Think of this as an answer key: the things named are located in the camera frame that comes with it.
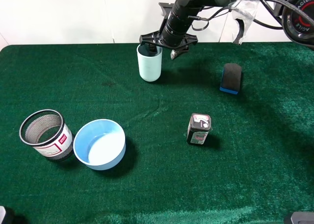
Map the light blue plastic cup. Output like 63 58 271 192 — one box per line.
136 45 162 82

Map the clear plastic wrap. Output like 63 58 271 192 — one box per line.
229 0 260 45

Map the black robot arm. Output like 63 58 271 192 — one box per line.
139 0 314 59

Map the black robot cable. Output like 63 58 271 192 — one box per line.
186 0 285 31

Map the black rectangular tin box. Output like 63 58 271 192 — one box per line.
186 113 212 145

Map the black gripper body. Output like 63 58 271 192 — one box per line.
139 2 198 49

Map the blue round bowl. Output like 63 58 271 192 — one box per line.
73 119 126 171

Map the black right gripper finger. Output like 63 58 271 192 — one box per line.
170 45 189 60

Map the green felt table cloth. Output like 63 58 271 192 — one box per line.
0 43 314 224

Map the black mesh pen holder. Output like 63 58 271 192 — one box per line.
19 109 74 162

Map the blue whiteboard eraser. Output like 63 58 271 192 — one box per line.
219 63 242 95

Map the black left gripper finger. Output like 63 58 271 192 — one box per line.
147 44 157 54

